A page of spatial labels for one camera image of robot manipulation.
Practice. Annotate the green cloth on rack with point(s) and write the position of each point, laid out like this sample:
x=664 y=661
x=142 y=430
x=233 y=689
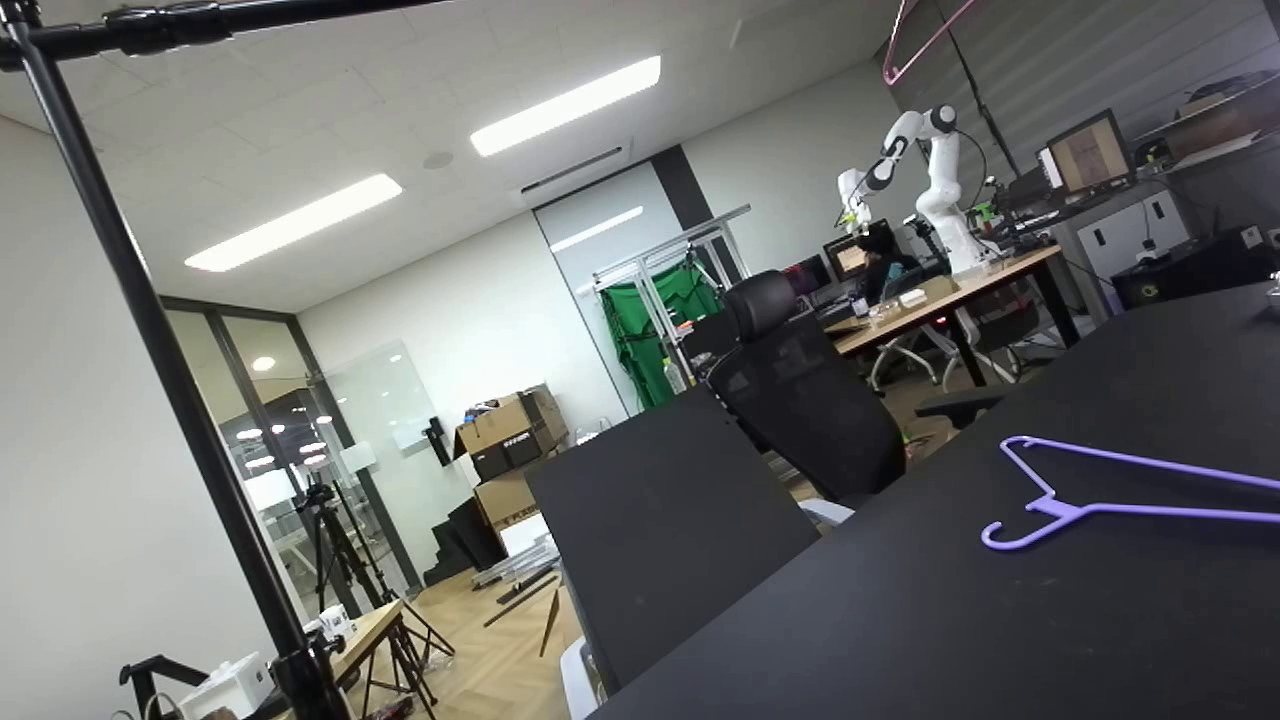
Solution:
x=639 y=341

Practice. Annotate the wooden desk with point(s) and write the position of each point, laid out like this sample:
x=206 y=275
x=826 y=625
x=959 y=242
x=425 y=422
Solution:
x=942 y=298

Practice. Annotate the black upright panel board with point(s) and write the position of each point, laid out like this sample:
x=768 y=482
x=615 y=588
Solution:
x=664 y=521

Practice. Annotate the purple clothes hanger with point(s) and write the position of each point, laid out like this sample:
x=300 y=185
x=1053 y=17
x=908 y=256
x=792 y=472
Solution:
x=1060 y=513

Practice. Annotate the computer monitor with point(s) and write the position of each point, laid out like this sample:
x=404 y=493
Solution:
x=1087 y=157

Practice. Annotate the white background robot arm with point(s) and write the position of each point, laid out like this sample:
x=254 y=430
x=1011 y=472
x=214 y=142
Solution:
x=939 y=201

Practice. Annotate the black office chair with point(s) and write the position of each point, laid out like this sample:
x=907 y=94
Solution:
x=792 y=391

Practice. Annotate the black rail stand pole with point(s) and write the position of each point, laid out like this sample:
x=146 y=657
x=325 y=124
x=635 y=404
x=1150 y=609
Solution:
x=146 y=29

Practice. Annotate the black camera tripod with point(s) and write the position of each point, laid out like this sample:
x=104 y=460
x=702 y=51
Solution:
x=382 y=640

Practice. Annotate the pink clothes hanger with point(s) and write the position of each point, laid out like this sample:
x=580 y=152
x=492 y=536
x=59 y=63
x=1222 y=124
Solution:
x=918 y=24

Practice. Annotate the stacked cardboard boxes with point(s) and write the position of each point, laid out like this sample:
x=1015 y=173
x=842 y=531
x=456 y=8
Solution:
x=506 y=441

